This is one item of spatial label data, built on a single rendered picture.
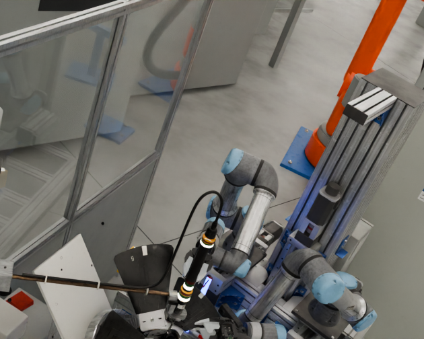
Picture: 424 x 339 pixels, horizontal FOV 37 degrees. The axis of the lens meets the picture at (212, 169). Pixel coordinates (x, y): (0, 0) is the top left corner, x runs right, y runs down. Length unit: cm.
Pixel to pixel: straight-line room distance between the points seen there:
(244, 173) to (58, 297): 86
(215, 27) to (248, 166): 396
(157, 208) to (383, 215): 180
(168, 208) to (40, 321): 238
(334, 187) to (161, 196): 244
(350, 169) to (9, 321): 150
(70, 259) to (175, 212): 265
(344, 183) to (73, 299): 125
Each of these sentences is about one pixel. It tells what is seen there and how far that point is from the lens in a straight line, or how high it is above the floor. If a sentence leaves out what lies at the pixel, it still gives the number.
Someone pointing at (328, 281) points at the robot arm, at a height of 150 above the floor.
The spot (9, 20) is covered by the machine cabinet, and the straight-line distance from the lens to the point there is 436.
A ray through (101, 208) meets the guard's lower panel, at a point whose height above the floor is 89.
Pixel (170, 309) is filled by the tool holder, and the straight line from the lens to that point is 224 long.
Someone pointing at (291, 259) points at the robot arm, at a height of 144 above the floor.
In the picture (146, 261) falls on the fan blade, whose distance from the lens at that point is 222.
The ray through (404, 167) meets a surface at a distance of 371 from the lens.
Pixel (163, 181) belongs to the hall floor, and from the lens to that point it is 513.
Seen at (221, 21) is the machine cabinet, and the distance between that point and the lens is 639.
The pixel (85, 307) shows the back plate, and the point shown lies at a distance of 232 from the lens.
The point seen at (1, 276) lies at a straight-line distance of 207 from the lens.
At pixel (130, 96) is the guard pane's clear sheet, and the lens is 284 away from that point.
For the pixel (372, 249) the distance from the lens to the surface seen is 398.
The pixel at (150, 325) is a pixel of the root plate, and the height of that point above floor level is 123.
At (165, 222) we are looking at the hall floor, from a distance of 473.
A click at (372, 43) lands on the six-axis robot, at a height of 128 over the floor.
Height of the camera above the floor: 287
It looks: 31 degrees down
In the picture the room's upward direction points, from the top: 22 degrees clockwise
